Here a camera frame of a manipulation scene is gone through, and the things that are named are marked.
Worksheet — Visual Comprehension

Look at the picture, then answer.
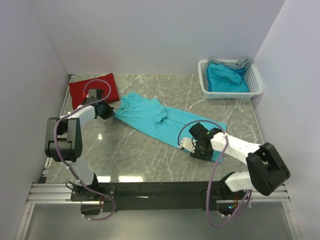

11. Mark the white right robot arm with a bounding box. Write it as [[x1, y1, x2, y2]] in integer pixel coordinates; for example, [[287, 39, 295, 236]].
[[180, 122, 291, 200]]

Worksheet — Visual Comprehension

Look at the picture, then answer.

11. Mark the grey t-shirt in basket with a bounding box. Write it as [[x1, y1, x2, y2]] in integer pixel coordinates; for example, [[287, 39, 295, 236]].
[[208, 58, 252, 70]]

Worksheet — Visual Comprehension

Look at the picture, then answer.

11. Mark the white plastic laundry basket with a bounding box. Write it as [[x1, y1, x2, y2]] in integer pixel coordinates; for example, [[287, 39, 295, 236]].
[[197, 60, 263, 100]]

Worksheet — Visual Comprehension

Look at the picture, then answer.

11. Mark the blue t-shirt in basket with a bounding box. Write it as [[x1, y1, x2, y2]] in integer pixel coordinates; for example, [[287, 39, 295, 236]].
[[206, 63, 250, 93]]

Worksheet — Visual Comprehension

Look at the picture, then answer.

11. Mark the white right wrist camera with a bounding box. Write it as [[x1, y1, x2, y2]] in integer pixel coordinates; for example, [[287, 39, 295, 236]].
[[178, 137, 196, 153]]

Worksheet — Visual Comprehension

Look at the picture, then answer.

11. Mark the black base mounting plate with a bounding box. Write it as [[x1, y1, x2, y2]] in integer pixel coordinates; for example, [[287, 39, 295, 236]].
[[69, 179, 251, 213]]

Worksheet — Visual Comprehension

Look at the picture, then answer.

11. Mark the aluminium frame rail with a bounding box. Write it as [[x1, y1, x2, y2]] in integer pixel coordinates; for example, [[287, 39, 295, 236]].
[[27, 181, 291, 204]]

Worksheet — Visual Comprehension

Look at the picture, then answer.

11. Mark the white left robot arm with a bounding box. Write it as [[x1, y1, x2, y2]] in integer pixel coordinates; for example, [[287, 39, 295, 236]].
[[44, 89, 115, 201]]

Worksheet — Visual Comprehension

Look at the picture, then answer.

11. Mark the folded red t-shirt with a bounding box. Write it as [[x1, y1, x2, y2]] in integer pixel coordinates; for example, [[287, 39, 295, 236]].
[[69, 73, 120, 109]]

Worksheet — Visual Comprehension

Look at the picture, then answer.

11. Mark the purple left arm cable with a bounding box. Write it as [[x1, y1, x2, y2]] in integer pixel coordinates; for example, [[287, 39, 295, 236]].
[[53, 78, 117, 222]]

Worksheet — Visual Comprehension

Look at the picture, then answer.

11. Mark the light blue t-shirt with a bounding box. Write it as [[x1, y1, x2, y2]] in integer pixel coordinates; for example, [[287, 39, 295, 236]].
[[113, 91, 228, 165]]

